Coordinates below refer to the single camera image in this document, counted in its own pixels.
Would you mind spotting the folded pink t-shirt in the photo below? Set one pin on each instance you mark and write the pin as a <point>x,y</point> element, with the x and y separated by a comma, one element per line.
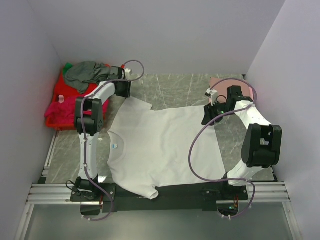
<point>253,94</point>

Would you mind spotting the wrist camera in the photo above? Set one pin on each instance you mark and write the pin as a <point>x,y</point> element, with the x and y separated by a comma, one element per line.
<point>127,72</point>
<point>212,94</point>

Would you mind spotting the red t-shirt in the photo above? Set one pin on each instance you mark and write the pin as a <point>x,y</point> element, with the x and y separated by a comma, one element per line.
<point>62,89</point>

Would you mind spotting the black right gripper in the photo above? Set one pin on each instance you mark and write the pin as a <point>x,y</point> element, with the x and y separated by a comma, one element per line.
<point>208,116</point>

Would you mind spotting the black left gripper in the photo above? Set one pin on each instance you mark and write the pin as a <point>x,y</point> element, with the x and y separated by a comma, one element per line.
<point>123,89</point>

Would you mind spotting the grey t-shirt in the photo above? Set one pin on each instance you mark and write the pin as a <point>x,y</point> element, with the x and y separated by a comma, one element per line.
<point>81,75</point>

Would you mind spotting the red plastic bin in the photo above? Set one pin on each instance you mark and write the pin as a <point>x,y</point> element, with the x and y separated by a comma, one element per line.
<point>61,111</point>

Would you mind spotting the black base beam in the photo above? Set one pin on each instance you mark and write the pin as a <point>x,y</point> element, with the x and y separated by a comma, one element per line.
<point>200,196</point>

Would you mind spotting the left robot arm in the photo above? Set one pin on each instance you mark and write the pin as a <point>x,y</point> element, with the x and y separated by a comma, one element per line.
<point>88,121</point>

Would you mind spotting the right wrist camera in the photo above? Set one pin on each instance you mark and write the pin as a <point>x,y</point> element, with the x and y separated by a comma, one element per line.
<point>212,94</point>

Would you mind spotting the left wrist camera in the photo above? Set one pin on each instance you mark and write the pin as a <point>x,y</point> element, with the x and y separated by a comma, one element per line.
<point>127,72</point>

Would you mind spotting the green t-shirt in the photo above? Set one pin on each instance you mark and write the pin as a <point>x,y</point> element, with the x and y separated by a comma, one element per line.
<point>66,67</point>

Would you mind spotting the white t-shirt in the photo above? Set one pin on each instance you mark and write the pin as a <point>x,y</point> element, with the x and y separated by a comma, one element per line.
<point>158,148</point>

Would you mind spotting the magenta t-shirt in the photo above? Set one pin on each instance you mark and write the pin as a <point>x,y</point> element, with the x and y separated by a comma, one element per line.
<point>61,114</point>

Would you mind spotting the aluminium rail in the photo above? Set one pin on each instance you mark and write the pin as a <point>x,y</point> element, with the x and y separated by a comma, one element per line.
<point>48,194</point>

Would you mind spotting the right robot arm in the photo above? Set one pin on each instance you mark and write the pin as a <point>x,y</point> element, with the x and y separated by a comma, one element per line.
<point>262,142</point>

